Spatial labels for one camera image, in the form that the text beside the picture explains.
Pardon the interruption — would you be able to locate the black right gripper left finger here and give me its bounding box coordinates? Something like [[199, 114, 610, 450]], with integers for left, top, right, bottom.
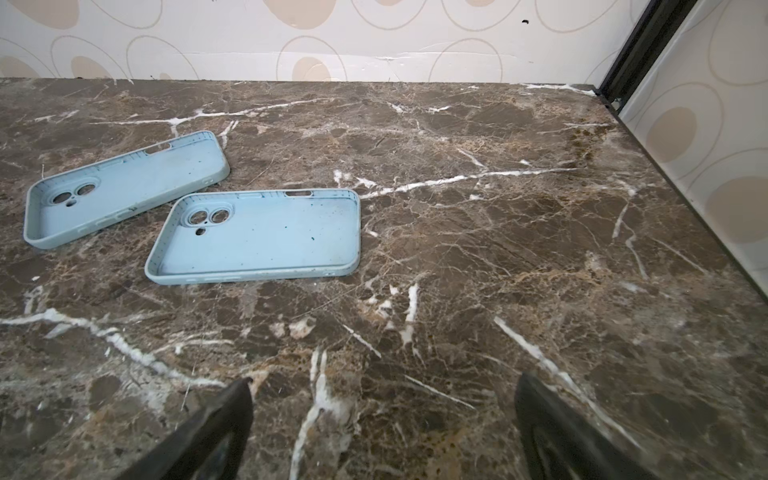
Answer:
[[118, 377, 253, 479]]

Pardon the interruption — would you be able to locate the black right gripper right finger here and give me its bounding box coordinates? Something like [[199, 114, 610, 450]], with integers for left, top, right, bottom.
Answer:
[[514, 373, 656, 480]]

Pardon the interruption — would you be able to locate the light blue case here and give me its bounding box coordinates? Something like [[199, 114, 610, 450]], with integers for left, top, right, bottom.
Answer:
[[144, 188, 361, 285], [23, 130, 230, 250]]

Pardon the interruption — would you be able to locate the black corner frame post right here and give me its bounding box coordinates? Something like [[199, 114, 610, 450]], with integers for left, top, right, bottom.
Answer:
[[596, 0, 697, 112]]

